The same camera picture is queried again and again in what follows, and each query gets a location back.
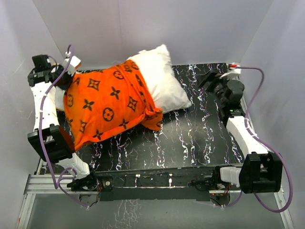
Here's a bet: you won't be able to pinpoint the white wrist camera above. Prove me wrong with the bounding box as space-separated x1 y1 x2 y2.
63 52 81 76
219 62 241 80

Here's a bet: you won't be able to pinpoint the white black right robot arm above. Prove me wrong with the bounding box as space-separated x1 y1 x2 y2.
196 71 283 194

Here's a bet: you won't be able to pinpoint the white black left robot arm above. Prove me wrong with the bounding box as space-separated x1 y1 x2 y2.
27 51 99 191

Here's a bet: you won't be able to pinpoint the orange patterned plush pillowcase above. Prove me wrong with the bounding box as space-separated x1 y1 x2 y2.
63 60 163 150

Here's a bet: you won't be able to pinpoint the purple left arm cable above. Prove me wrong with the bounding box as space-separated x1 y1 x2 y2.
38 44 96 210

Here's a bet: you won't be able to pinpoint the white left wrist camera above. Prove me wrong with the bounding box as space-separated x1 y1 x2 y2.
63 52 81 76

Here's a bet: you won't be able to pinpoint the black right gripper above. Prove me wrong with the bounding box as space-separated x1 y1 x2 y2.
194 71 234 106

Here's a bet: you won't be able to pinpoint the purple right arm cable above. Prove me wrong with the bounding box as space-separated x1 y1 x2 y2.
209 66 294 213

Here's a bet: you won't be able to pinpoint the small white dry-erase board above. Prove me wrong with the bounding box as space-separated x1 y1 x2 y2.
48 86 66 111

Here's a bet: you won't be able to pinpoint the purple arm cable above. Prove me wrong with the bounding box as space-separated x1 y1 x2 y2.
209 66 294 213
38 44 96 210

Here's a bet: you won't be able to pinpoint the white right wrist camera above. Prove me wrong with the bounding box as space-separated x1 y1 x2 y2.
219 62 241 80

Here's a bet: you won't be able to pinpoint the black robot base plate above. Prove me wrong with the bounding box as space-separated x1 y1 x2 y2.
69 167 241 202

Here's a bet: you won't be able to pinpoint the white pillow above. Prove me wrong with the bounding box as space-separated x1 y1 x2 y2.
129 44 192 114

